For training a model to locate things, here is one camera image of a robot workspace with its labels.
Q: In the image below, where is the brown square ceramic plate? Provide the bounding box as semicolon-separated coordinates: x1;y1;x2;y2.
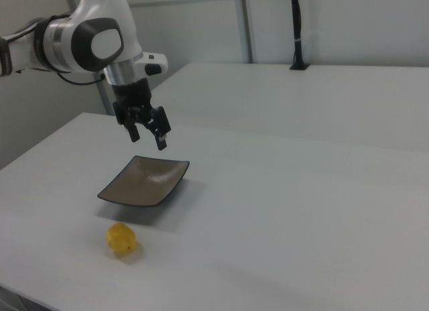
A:
97;155;190;208

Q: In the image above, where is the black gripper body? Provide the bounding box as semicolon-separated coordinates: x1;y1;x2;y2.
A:
111;76;156;127

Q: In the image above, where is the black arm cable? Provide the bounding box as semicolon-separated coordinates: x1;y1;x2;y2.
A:
56;71;107;86

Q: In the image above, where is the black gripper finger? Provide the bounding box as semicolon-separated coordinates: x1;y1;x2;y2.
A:
125;109;141;143
144;105;172;151

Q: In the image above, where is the black camera stand pole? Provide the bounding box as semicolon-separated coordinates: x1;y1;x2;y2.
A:
289;0;311;72

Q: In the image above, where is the brown velcro strap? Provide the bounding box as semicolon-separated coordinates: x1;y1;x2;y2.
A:
0;36;14;76

